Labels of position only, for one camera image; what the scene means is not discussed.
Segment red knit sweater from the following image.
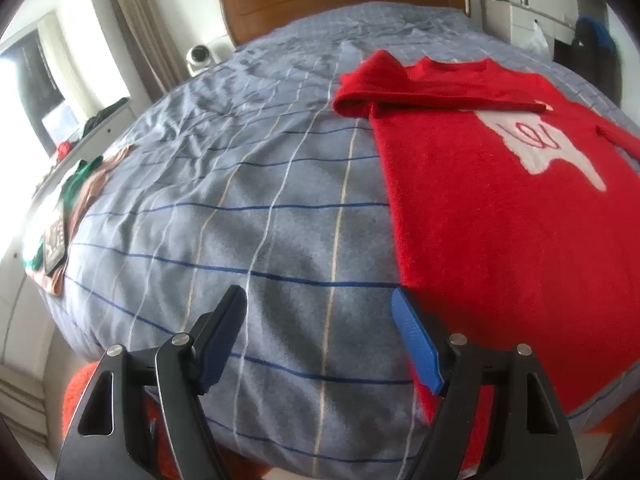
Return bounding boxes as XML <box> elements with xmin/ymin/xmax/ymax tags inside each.
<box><xmin>332</xmin><ymin>49</ymin><xmax>640</xmax><ymax>470</ymax></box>

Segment folded green pink clothes pile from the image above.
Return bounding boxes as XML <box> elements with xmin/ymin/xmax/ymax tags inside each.
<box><xmin>22</xmin><ymin>144</ymin><xmax>137</xmax><ymax>297</ymax></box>

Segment dark clothes on cabinet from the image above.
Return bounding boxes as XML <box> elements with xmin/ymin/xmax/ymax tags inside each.
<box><xmin>81</xmin><ymin>98</ymin><xmax>130</xmax><ymax>138</ymax></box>

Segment white window-side cabinet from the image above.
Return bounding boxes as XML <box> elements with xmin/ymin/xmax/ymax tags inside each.
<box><xmin>1</xmin><ymin>102</ymin><xmax>137</xmax><ymax>380</ymax></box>

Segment blue-grey plaid bed cover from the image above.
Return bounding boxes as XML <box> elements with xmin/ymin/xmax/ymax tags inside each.
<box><xmin>46</xmin><ymin>2</ymin><xmax>639</xmax><ymax>479</ymax></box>

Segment dark jacket on chair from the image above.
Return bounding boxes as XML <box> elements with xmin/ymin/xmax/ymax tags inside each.
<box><xmin>553</xmin><ymin>15</ymin><xmax>622</xmax><ymax>106</ymax></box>

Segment beige curtain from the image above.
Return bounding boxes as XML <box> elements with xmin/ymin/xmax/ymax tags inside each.
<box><xmin>112</xmin><ymin>0</ymin><xmax>189</xmax><ymax>102</ymax></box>

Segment white plastic bag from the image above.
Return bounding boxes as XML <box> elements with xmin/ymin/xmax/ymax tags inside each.
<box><xmin>523</xmin><ymin>20</ymin><xmax>553</xmax><ymax>60</ymax></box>

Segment white round bedside device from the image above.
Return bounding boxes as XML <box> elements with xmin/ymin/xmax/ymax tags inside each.
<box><xmin>186</xmin><ymin>44</ymin><xmax>216</xmax><ymax>77</ymax></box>

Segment white bedside dresser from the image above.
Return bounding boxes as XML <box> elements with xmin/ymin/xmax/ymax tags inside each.
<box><xmin>480</xmin><ymin>0</ymin><xmax>575</xmax><ymax>54</ymax></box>

